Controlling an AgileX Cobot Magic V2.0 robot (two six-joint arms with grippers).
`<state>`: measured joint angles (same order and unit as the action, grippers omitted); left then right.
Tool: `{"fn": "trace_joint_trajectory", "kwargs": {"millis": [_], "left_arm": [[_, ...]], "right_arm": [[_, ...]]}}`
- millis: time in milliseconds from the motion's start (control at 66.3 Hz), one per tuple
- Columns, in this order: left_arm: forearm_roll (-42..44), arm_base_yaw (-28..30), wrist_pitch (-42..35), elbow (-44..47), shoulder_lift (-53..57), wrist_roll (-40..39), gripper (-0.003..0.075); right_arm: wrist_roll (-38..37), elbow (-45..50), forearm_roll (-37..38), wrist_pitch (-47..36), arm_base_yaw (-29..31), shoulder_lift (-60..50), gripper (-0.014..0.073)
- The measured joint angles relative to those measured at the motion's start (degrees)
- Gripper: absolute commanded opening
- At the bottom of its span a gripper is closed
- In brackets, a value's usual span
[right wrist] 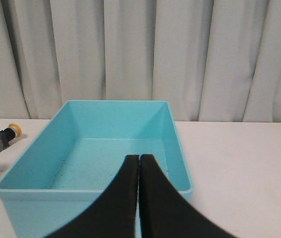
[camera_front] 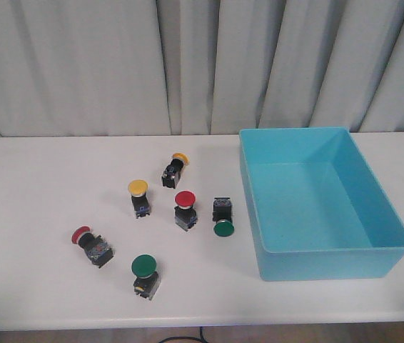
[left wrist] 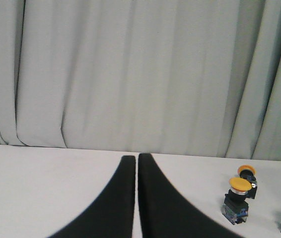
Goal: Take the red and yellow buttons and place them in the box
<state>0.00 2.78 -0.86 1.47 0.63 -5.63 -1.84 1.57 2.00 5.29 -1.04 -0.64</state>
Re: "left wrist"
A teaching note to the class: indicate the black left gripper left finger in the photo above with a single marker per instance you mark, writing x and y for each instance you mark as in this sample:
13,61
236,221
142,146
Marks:
111,214

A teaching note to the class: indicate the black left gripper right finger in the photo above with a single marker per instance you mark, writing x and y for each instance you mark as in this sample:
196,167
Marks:
165,213

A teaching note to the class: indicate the yellow push button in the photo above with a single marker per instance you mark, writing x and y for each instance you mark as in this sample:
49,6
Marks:
248,173
235,208

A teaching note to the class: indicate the white pleated curtain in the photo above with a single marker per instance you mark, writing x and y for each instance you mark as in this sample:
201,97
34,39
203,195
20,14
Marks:
189,77

